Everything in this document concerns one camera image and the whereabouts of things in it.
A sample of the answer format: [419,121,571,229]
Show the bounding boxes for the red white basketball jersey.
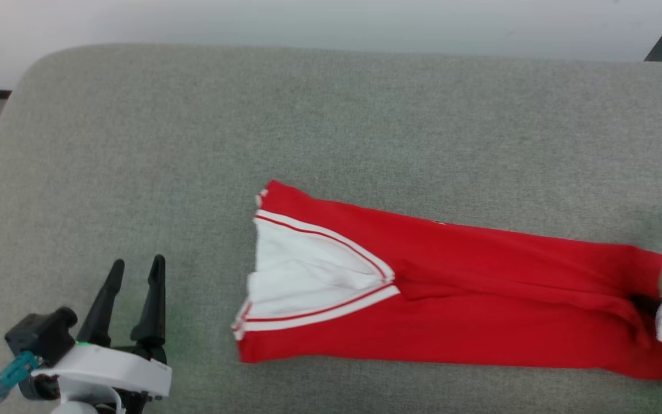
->
[232,179,662,381]

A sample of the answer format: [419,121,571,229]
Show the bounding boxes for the teal left camera cable connector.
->
[0,351,40,402]

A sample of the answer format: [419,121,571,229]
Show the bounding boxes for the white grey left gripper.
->
[32,254,172,414]

